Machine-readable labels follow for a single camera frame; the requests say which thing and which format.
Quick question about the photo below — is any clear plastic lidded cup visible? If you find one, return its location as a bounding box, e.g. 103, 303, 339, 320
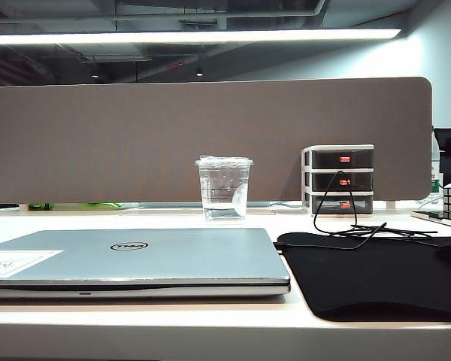
194, 153, 255, 222

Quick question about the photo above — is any silver Dell laptop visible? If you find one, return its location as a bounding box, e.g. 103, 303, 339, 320
0, 227, 292, 300

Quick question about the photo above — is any brown fabric desk divider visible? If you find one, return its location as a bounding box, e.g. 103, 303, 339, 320
0, 77, 433, 204

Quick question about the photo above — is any dark translucent drawer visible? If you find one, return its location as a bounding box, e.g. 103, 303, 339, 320
310, 149, 373, 169
310, 171, 373, 192
310, 194, 373, 214

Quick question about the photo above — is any long ceiling light strip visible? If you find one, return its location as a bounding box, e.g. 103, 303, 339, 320
0, 28, 402, 46

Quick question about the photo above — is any black mouse pad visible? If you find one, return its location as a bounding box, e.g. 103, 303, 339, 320
277, 232, 451, 323

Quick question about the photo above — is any green object behind divider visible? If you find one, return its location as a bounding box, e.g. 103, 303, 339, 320
28, 202, 123, 211

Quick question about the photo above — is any white sticker with red print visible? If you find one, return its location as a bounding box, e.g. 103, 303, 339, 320
0, 249, 64, 279

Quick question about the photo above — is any white drawer organizer frame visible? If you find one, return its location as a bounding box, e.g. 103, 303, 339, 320
301, 144, 375, 219

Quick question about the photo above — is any thin black cable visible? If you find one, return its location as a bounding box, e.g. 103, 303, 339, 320
273, 170, 439, 251

